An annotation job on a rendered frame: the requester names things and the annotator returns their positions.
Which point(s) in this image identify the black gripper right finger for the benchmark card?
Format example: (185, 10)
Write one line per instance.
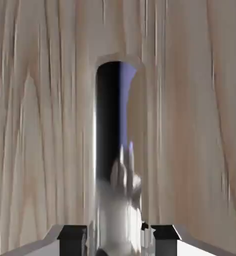
(166, 242)

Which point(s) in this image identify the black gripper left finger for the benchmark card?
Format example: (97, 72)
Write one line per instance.
(72, 242)

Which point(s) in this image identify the light wood drawer front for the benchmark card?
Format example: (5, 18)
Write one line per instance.
(40, 120)

